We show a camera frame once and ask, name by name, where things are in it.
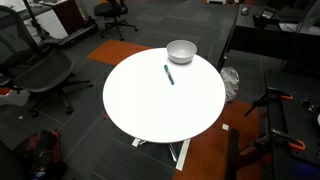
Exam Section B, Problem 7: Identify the teal capped marker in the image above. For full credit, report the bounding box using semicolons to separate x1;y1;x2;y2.
163;64;175;86

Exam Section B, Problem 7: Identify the white table base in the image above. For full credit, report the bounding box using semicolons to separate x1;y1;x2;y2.
131;137;192;172

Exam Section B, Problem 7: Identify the white crumpled plastic bag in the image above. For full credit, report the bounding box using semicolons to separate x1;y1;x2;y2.
219;66;240;104

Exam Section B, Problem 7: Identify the black swivel office chair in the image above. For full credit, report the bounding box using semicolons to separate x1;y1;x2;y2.
93;0;139;42

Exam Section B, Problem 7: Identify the black office desk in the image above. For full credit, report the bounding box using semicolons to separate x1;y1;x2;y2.
216;3;320;73

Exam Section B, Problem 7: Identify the black mesh office chair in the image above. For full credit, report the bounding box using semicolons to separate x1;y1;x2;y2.
0;4;94;118

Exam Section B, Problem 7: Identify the white and brown cabinet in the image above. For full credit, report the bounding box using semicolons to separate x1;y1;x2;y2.
0;0;85;40

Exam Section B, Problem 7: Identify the black desk device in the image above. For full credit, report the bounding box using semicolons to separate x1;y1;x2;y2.
252;8;278;28

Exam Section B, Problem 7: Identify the red and black backpack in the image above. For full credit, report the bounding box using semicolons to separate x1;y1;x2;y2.
13;129;68;180

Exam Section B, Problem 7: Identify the black workbench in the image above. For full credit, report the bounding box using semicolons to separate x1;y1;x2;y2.
226;69;320;180

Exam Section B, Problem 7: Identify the white object on floor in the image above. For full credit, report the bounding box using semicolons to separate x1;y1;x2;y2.
0;88;31;107

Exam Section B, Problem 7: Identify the silver laptop lid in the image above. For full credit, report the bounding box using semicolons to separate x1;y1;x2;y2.
295;0;320;34

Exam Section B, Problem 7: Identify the orange handled black clamp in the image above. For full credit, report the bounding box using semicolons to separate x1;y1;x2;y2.
243;87;294;118
249;129;307;153

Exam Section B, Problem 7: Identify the black bracket on workbench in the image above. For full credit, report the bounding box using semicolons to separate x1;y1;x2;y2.
299;97;318;113

